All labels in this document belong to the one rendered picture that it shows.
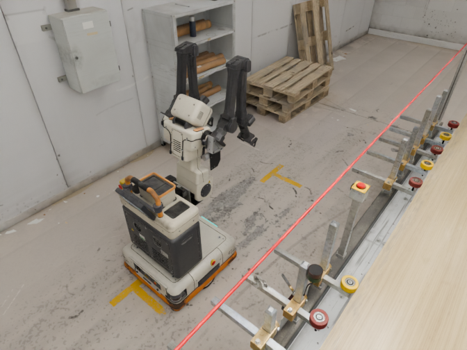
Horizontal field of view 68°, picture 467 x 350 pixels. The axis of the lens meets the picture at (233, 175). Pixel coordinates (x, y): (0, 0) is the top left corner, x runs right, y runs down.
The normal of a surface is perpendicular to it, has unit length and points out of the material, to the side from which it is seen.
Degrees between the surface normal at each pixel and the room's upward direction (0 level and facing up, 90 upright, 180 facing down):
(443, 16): 90
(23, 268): 0
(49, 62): 90
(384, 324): 0
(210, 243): 0
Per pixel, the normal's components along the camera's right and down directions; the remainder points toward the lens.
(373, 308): 0.00, -0.79
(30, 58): 0.77, 0.39
